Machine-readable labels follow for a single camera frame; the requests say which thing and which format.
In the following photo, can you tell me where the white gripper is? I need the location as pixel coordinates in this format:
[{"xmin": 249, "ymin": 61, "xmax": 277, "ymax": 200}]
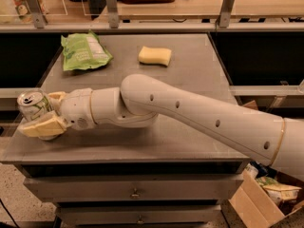
[{"xmin": 18, "ymin": 88, "xmax": 95, "ymax": 138}]

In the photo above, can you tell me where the white green 7up can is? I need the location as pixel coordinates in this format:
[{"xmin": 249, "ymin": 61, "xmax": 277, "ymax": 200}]
[{"xmin": 16, "ymin": 88, "xmax": 60, "ymax": 141}]

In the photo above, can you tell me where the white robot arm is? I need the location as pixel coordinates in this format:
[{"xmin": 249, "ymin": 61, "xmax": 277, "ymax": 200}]
[{"xmin": 17, "ymin": 74, "xmax": 304, "ymax": 181}]

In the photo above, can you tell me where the green chip bag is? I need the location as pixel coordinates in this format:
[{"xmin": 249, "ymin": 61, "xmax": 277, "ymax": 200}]
[{"xmin": 61, "ymin": 30, "xmax": 113, "ymax": 71}]

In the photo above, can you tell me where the yellow sponge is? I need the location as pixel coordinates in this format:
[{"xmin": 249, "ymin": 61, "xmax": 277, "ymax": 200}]
[{"xmin": 138, "ymin": 47, "xmax": 172, "ymax": 67}]

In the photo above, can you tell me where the grey lower drawer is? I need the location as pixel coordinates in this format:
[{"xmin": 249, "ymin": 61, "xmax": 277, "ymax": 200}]
[{"xmin": 56, "ymin": 205, "xmax": 221, "ymax": 225}]

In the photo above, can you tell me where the grey drawer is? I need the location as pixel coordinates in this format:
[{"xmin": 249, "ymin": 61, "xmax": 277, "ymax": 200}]
[
  {"xmin": 24, "ymin": 175, "xmax": 243, "ymax": 202},
  {"xmin": 56, "ymin": 205, "xmax": 221, "ymax": 225}
]

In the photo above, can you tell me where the grey upper drawer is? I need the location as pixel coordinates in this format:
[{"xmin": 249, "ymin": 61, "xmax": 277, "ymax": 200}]
[{"xmin": 24, "ymin": 175, "xmax": 243, "ymax": 202}]

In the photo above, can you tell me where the open cardboard box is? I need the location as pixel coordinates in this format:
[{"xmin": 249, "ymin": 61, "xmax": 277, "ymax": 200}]
[{"xmin": 228, "ymin": 100, "xmax": 304, "ymax": 228}]

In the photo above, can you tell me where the snack package in box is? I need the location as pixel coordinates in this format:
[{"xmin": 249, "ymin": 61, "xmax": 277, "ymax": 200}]
[{"xmin": 256, "ymin": 177, "xmax": 301, "ymax": 206}]

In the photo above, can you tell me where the left metal bracket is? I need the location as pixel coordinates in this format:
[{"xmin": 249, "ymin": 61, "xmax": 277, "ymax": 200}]
[{"xmin": 26, "ymin": 0, "xmax": 47, "ymax": 29}]

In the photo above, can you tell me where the metal bracket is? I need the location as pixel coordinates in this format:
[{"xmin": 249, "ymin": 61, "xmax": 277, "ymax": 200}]
[
  {"xmin": 105, "ymin": 0, "xmax": 120, "ymax": 29},
  {"xmin": 26, "ymin": 0, "xmax": 47, "ymax": 29},
  {"xmin": 217, "ymin": 0, "xmax": 235, "ymax": 28}
]

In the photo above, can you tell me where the middle metal bracket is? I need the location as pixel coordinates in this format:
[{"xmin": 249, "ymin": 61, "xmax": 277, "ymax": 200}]
[{"xmin": 105, "ymin": 0, "xmax": 120, "ymax": 29}]

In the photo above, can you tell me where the right metal bracket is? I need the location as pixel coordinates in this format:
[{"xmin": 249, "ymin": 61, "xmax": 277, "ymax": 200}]
[{"xmin": 217, "ymin": 0, "xmax": 235, "ymax": 28}]

